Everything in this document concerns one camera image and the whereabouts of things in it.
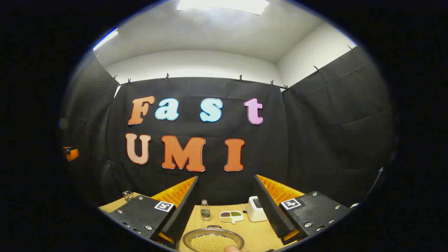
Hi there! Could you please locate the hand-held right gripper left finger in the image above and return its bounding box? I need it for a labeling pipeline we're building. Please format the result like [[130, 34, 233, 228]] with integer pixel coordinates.
[[107, 176, 199, 250]]

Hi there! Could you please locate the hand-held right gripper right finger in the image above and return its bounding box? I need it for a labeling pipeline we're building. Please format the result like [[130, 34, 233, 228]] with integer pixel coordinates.
[[253, 174, 352, 245]]

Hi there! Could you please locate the steel pot with black handles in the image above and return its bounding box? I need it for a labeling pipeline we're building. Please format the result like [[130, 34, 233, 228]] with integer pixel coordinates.
[[182, 226, 245, 252]]

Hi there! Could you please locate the heap of soybeans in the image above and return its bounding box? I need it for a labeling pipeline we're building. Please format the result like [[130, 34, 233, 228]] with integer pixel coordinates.
[[191, 235, 237, 252]]

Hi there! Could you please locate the white toaster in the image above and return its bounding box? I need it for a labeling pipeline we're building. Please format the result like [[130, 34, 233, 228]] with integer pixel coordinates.
[[246, 196, 268, 222]]

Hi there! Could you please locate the clear plastic water bottle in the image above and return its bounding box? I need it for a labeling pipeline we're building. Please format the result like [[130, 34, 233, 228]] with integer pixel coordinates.
[[201, 199, 211, 222]]

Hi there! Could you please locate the white divided dish of beans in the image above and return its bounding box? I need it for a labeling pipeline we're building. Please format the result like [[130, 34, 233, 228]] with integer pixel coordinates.
[[219, 211, 244, 224]]

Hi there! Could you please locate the ceiling strip light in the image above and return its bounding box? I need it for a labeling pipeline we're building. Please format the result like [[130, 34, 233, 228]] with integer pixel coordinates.
[[93, 29, 119, 51]]

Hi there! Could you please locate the row of black clips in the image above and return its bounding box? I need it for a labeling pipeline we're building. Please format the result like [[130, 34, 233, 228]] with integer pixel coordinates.
[[112, 44, 354, 92]]

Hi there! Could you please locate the ceiling light panel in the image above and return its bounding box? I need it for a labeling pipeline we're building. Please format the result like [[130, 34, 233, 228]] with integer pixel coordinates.
[[177, 0, 270, 15]]

